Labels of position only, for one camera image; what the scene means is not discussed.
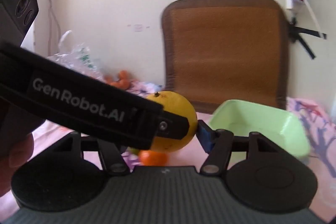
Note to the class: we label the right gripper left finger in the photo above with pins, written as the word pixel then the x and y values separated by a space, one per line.
pixel 109 154

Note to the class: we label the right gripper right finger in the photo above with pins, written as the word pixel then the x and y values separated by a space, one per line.
pixel 221 144

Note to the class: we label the small orange tangerine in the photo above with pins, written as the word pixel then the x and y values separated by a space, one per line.
pixel 152 158

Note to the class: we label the large yellow citrus fruit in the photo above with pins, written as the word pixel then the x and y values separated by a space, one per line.
pixel 177 124

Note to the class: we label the left human hand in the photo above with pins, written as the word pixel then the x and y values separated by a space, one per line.
pixel 19 154

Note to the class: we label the green plastic basket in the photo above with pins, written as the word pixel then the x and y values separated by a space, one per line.
pixel 280 126

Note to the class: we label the clear plastic bag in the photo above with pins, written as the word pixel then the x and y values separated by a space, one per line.
pixel 76 57

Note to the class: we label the orange tangerines in bag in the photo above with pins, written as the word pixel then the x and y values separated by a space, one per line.
pixel 123 81

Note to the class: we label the brown woven seat cushion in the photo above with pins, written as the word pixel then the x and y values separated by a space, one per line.
pixel 220 50

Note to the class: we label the pink patterned bedsheet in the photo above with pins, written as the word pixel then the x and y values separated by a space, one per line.
pixel 320 131

